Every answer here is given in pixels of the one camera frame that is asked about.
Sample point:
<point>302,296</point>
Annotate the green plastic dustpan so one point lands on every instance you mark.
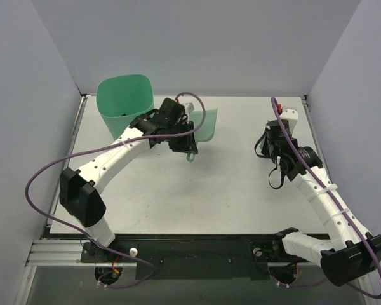
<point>207,130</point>

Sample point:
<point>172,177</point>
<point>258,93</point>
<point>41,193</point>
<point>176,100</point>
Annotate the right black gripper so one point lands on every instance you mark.
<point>275,136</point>

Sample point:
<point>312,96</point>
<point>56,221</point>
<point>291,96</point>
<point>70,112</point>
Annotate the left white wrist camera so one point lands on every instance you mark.
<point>186,108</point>

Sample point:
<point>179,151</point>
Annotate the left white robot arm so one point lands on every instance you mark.
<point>80,189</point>

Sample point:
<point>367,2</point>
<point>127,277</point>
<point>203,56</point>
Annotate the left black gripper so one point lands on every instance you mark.
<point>184,138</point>

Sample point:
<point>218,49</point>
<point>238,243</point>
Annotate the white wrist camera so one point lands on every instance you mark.
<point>186,108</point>
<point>288,114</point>

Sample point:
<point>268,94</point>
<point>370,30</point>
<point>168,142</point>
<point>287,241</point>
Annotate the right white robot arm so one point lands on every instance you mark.
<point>351,250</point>

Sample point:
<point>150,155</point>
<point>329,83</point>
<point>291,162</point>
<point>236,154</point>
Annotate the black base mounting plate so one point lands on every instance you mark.
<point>209,256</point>

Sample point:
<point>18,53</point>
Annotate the green plastic waste bin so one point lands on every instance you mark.
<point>131,93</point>

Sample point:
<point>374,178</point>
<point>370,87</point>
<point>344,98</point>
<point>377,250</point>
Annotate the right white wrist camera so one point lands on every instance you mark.
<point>288,114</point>

